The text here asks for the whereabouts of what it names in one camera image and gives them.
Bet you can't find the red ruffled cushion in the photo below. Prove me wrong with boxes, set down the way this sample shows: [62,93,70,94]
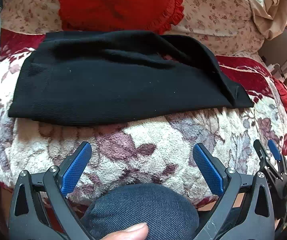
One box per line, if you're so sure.
[58,0,185,34]

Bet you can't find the floral beige pillow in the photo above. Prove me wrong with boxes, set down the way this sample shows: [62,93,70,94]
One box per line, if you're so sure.
[0,0,265,57]

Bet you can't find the floral fleece blanket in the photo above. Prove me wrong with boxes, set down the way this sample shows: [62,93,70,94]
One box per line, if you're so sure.
[0,29,287,207]

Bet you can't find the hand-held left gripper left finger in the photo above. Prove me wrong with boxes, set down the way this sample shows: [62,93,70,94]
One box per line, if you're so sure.
[8,141,94,240]

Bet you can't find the person's left hand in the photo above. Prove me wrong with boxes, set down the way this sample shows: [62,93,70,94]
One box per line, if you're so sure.
[108,222,149,240]

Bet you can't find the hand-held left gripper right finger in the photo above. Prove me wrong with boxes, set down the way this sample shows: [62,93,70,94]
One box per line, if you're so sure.
[193,143,276,240]

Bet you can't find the beige cloth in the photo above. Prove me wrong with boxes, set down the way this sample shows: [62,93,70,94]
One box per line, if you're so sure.
[252,0,287,40]

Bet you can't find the person's leg in dark jeans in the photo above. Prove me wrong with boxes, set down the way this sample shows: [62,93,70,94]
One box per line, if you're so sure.
[80,183,200,240]

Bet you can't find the black pants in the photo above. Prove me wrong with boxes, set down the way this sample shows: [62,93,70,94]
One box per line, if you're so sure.
[8,30,254,127]

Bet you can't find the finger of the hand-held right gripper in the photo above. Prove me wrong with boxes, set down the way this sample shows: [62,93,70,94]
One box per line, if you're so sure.
[267,139,287,180]
[253,139,271,174]

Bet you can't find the dark wooden furniture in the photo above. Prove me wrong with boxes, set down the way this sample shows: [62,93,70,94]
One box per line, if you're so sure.
[258,26,287,93]

